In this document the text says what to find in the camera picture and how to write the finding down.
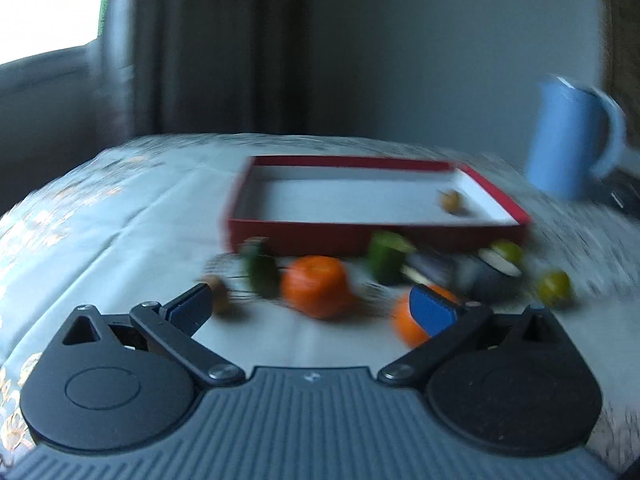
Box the brown round longan fruit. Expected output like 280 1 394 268
438 188 464 214

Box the small brown longan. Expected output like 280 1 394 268
202 274 231 314

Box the green cut lime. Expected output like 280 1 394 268
367 231 416 285

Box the yellow-green small fruit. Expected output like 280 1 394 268
536 270 574 308

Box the white floral tablecloth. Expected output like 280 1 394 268
1 134 639 471

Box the dark green lime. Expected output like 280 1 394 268
240 236 281 299

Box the large orange tangerine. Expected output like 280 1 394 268
280 256 355 320

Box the red shallow cardboard box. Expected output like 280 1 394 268
224 155 532 257

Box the light blue electric kettle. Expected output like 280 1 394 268
525 76 627 200

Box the brown patterned curtain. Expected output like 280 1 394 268
98 0 312 137

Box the window with grey frame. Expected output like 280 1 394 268
1 0 111 115

